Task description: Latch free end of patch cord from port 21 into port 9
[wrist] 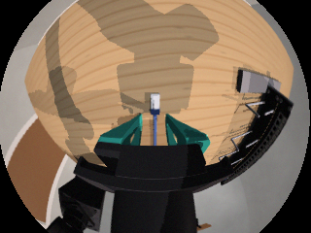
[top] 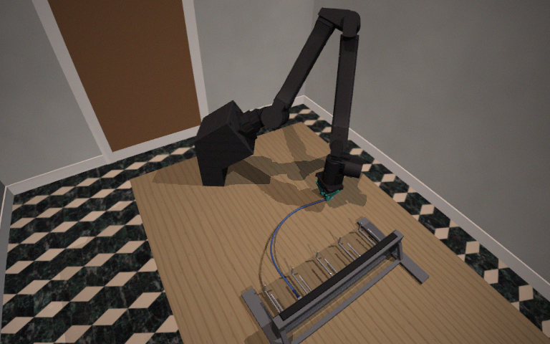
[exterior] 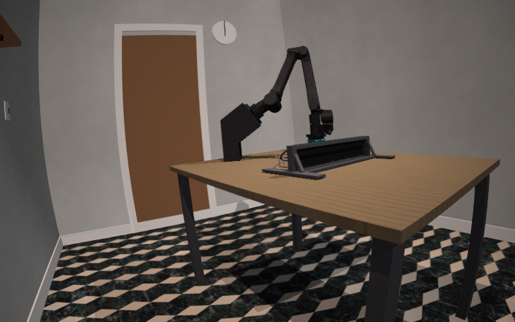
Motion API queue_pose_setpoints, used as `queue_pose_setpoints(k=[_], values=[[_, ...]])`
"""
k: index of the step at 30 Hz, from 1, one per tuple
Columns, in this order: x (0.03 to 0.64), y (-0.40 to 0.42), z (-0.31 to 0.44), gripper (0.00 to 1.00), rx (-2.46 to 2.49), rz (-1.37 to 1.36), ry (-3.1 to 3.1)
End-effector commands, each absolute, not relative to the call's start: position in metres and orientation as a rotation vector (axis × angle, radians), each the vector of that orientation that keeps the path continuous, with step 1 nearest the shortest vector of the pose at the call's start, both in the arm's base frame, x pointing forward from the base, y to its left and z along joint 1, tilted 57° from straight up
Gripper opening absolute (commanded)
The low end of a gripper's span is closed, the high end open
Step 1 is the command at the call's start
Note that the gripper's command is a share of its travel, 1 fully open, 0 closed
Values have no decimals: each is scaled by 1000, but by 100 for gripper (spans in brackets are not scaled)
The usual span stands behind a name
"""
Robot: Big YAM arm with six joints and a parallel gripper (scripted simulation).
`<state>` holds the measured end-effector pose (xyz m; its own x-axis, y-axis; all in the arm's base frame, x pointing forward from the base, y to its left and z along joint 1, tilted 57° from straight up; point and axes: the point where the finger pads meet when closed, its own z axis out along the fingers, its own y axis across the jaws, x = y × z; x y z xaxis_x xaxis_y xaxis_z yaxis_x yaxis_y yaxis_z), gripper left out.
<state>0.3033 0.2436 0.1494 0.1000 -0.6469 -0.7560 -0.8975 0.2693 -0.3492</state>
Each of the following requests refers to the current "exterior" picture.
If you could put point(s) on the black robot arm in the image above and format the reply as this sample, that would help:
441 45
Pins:
272 101

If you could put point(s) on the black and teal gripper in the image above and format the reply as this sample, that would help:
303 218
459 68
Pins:
313 137

